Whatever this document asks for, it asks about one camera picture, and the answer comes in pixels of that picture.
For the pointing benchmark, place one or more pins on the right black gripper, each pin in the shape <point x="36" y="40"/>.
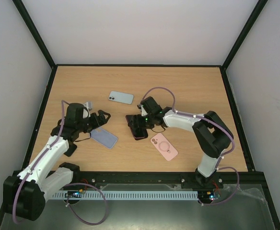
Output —
<point x="137" y="122"/>

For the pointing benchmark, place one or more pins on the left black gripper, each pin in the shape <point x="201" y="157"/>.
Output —
<point x="97" y="123"/>

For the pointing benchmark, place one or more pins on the dark phone magenta edge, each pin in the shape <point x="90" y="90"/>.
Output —
<point x="137" y="125"/>

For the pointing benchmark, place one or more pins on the lavender phone case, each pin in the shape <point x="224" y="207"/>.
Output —
<point x="104" y="137"/>

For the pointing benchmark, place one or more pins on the light blue phone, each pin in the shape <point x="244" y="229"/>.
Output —
<point x="121" y="97"/>

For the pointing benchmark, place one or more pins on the black phone case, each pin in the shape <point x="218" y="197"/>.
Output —
<point x="141" y="139"/>

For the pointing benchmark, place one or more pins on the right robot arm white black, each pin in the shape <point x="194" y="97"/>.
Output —
<point x="214" y="137"/>

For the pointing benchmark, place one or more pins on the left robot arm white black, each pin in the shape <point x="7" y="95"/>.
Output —
<point x="25" y="194"/>

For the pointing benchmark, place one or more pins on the pink phone case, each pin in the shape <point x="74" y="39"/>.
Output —
<point x="161" y="143"/>

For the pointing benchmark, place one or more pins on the black flat object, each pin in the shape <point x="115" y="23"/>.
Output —
<point x="70" y="150"/>

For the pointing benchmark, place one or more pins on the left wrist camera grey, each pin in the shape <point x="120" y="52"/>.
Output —
<point x="87" y="108"/>

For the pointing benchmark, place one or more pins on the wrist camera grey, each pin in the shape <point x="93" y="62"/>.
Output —
<point x="149" y="106"/>
<point x="87" y="108"/>

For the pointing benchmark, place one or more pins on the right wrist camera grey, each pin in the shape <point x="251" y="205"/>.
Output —
<point x="149" y="106"/>

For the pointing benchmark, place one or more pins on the grey slotted cable duct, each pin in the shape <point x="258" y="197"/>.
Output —
<point x="127" y="195"/>

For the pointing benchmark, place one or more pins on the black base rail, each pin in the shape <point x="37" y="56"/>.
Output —
<point x="187" y="180"/>

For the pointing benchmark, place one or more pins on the black aluminium frame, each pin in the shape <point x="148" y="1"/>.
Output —
<point x="223" y="68"/>

